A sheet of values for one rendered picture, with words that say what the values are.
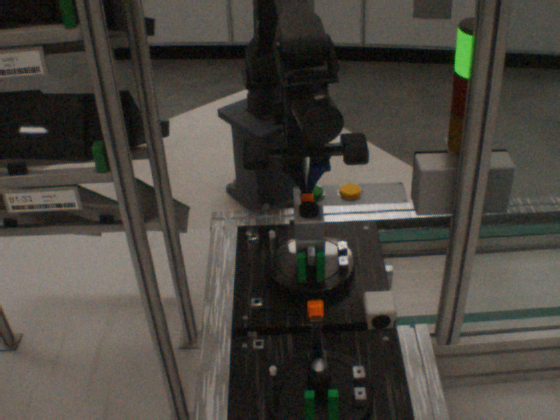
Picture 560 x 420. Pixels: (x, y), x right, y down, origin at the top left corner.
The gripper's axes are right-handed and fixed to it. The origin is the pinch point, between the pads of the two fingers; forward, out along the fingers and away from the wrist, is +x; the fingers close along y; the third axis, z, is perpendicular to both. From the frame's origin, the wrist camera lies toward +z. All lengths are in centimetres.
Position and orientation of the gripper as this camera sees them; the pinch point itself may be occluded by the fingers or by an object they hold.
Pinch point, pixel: (306, 178)
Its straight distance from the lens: 103.6
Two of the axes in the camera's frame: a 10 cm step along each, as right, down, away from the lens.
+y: -10.0, 0.4, 0.2
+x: 0.4, 8.0, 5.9
